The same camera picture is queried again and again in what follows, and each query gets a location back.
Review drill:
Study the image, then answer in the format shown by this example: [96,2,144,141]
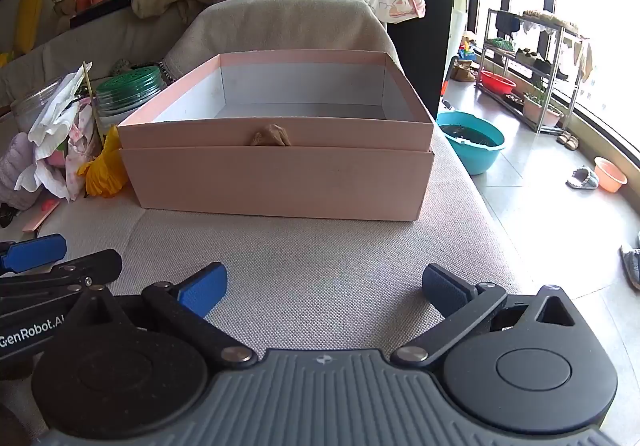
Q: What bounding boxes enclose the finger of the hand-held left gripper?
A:
[0,234,68,274]
[0,249,123,313]

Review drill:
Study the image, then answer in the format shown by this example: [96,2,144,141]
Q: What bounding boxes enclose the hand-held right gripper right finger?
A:
[390,264,593,369]

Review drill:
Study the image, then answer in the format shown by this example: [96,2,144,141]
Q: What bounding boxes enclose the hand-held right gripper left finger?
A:
[60,262,258,369]

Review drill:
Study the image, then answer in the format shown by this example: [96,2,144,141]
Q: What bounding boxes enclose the yellow plush toy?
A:
[76,125,132,199]

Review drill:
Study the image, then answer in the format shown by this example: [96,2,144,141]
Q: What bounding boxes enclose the white cloth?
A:
[14,64,92,201]

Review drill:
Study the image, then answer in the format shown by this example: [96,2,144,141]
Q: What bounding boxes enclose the pink cardboard box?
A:
[116,51,435,150]

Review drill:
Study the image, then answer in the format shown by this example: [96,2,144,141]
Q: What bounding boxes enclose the pink flat card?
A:
[22,200,61,233]

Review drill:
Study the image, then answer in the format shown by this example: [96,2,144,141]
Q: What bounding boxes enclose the lavender fluffy cloth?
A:
[0,132,46,211]

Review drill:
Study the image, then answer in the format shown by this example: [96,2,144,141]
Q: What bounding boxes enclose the pink floral cloth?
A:
[44,98,103,203]

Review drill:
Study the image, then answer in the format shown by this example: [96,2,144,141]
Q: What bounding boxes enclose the teal plastic basin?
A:
[436,111,506,175]

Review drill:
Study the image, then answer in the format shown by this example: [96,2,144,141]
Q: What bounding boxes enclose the thin wooden stick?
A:
[83,60,107,147]

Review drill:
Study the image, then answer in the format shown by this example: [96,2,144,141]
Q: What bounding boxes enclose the green-lid clear jar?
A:
[94,64,168,139]

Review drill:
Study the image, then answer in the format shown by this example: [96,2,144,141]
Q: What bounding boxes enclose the blue grey slipper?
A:
[619,232,640,291]

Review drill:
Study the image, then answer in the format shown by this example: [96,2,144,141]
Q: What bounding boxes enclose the orange plastic basin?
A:
[593,157,629,193]

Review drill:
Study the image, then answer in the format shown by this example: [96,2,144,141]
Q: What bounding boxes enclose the potted plant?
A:
[522,84,565,129]

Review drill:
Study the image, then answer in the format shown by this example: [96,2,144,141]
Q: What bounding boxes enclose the red plastic basin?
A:
[477,70,517,96]

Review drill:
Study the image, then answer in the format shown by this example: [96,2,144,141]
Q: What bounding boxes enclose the brown boots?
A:
[450,58,478,83]

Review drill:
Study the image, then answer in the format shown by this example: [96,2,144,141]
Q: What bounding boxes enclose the yellow banana plush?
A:
[11,0,46,57]

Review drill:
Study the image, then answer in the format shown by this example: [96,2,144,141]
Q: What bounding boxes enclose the metal shoe rack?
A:
[475,8,591,135]

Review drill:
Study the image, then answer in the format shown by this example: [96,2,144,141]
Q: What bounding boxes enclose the dark flat box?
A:
[69,0,134,30]

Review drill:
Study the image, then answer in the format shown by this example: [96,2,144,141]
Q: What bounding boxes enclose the dark tall cabinet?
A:
[377,0,458,102]

